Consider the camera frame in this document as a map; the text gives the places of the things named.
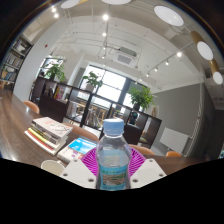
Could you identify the white wall radiator panel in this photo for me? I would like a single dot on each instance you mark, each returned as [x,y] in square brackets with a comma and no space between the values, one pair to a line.
[173,140]

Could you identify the stack of books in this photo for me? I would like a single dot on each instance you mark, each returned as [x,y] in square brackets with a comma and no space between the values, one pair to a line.
[48,133]

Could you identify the clear blue-capped water bottle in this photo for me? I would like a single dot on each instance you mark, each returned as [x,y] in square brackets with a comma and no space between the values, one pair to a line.
[114,163]

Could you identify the dark open shelf unit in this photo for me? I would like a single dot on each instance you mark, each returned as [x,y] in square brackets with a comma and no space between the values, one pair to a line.
[50,108]

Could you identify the person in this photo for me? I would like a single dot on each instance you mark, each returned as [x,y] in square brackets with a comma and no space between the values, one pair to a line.
[133,118]

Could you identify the bushy potted plant, dark pot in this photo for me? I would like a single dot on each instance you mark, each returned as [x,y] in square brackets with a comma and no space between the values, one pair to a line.
[141,96]

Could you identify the group of round ceiling lamps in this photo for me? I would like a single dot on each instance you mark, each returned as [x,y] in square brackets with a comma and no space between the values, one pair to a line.
[168,15]

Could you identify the tall wall bookshelf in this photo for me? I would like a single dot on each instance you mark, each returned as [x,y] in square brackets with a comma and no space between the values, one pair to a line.
[13,60]

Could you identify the large blue-covered book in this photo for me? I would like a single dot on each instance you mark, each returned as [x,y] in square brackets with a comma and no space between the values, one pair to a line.
[78,148]

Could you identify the ceiling air conditioner unit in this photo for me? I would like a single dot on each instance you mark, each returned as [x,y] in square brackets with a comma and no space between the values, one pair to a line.
[126,56]

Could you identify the potted plant in white pot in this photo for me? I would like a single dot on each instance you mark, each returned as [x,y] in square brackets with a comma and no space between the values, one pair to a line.
[91,80]

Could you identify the group of track spotlights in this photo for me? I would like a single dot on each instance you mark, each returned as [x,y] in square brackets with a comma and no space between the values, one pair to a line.
[105,16]

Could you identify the leafy potted plant by window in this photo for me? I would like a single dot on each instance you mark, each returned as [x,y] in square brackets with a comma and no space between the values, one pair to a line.
[55,71]

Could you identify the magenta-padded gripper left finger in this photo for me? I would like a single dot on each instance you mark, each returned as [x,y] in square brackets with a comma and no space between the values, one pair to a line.
[78,171]

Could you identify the cream paper cup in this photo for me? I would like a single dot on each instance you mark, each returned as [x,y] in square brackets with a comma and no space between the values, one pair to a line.
[52,166]

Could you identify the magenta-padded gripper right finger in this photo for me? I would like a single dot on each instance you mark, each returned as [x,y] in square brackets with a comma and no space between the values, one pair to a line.
[150,171]

